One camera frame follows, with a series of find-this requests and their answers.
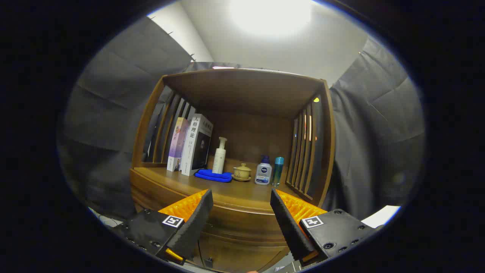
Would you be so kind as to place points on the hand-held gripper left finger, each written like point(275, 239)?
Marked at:
point(197, 223)

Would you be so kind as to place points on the brown wooden cabinet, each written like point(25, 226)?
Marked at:
point(246, 94)

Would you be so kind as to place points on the white and grey plastic unit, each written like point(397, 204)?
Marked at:
point(380, 216)

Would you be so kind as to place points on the white blue-capped lotion bottle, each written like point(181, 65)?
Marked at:
point(263, 172)

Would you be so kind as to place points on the white pump bottle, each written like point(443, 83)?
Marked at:
point(219, 159)

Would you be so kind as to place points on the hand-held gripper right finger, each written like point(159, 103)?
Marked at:
point(288, 223)

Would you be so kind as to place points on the thick white book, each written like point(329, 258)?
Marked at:
point(191, 148)

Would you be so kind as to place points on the yellow lidded tea cup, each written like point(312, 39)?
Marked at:
point(241, 172)

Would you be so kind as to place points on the blue folded cloth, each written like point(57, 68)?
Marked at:
point(212, 175)

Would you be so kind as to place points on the black backdrop cloth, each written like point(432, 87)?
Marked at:
point(113, 113)

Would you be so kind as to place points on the brown wooden countertop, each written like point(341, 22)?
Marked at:
point(235, 193)

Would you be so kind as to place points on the teal clear bottle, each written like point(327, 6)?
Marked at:
point(278, 170)

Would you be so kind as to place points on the purple book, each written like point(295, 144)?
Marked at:
point(178, 144)

